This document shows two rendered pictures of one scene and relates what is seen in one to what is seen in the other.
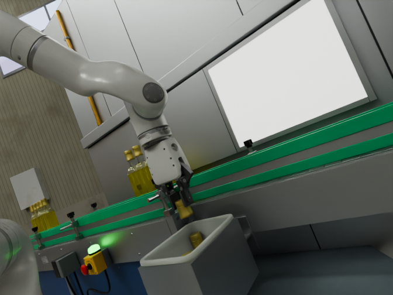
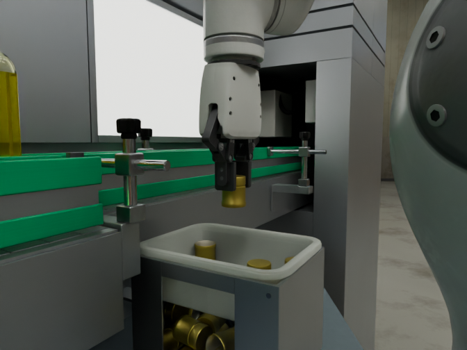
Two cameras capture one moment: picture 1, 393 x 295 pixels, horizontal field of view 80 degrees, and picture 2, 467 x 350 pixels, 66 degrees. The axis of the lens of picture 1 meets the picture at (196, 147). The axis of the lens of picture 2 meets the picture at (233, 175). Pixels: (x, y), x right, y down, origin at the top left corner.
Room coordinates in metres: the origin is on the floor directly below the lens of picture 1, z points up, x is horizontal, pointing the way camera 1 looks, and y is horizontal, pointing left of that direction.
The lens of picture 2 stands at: (0.64, 0.60, 1.15)
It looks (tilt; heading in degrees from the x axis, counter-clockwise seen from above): 5 degrees down; 265
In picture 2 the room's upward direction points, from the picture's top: straight up
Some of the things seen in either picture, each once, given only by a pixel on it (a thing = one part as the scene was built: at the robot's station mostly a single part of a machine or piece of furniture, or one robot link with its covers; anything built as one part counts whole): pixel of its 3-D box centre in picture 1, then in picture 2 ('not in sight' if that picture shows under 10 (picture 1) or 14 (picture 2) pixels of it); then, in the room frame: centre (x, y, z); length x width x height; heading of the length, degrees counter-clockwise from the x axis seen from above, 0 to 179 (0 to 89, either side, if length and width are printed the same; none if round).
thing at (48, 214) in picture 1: (50, 219); not in sight; (1.55, 1.07, 1.19); 0.06 x 0.06 x 0.28; 55
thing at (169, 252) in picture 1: (195, 251); (231, 271); (0.60, 0.10, 0.97); 0.22 x 0.17 x 0.09; 145
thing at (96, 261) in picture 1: (97, 261); not in sight; (0.94, 0.53, 0.96); 0.07 x 0.07 x 0.07; 55
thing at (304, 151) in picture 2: not in sight; (295, 172); (0.39, -0.39, 1.07); 0.17 x 0.05 x 0.23; 145
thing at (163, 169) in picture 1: (164, 160); (233, 98); (0.60, 0.09, 1.21); 0.10 x 0.07 x 0.11; 53
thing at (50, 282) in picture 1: (88, 273); not in sight; (1.32, 0.81, 0.84); 1.59 x 0.18 x 0.18; 55
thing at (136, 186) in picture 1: (142, 188); not in sight; (1.00, 0.28, 1.16); 0.06 x 0.06 x 0.21; 54
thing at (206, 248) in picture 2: not in sight; (205, 255); (0.64, 0.01, 0.96); 0.04 x 0.04 x 0.04
